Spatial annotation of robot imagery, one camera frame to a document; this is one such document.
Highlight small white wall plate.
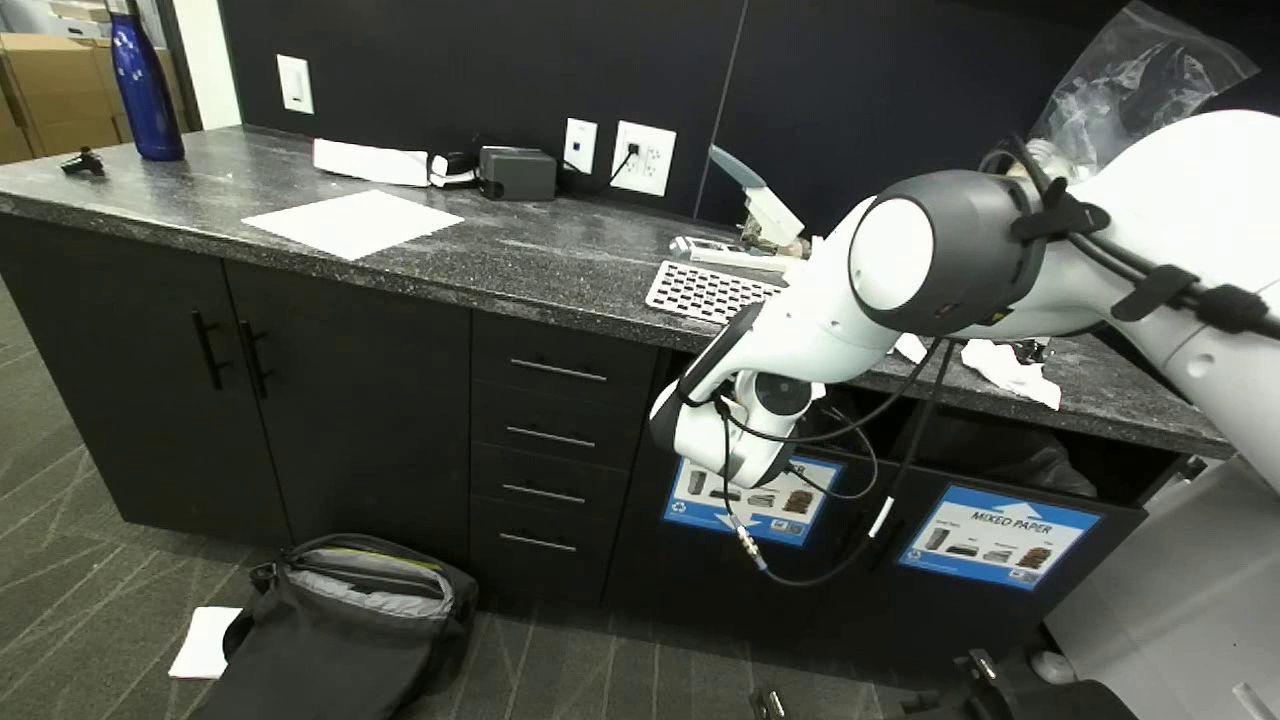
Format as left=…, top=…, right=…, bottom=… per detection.
left=558, top=117, right=596, bottom=177

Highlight mixed paper sign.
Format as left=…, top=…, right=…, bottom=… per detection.
left=664, top=457, right=843, bottom=547
left=899, top=486, right=1098, bottom=592

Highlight white wall outlet plate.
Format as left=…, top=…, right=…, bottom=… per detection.
left=608, top=119, right=675, bottom=198

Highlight right mixed paper sign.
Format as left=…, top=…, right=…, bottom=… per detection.
left=899, top=486, right=1098, bottom=592

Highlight flat white paper sheet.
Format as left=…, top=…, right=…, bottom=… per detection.
left=249, top=194, right=454, bottom=262

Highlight white paper on floor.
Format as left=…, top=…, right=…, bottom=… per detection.
left=166, top=603, right=240, bottom=681

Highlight small black object on counter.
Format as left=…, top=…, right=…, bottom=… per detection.
left=61, top=147, right=106, bottom=180

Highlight left mixed paper sign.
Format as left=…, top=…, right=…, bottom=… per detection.
left=664, top=457, right=843, bottom=547

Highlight crumpled paper near stand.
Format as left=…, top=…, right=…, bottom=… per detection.
left=960, top=341, right=1064, bottom=410

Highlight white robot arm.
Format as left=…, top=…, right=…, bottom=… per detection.
left=646, top=107, right=1280, bottom=486

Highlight dark counter cabinet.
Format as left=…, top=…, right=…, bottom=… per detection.
left=0, top=133, right=1210, bottom=665

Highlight blue water bottle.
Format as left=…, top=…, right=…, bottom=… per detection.
left=106, top=0, right=182, bottom=160

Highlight white light switch plate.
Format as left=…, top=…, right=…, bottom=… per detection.
left=275, top=58, right=314, bottom=117

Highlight black grey backpack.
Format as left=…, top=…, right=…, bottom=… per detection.
left=192, top=532, right=480, bottom=720

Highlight black power adapter box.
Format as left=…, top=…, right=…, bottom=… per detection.
left=480, top=144, right=556, bottom=202

